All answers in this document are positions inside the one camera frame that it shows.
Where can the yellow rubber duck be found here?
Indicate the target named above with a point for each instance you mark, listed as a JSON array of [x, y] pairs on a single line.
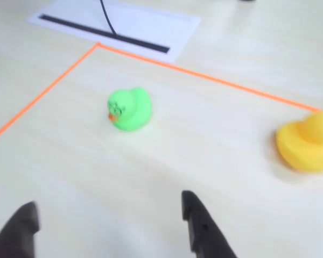
[[304, 145]]

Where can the green rubber duck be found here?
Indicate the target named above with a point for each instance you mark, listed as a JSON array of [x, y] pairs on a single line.
[[132, 113]]

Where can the white plate with black slot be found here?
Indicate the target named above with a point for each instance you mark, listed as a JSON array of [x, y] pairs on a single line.
[[150, 27]]

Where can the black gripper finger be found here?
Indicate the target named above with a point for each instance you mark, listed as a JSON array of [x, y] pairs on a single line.
[[207, 236], [13, 236]]

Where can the orange tape strip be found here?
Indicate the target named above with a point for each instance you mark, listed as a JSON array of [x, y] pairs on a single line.
[[204, 76], [43, 93]]

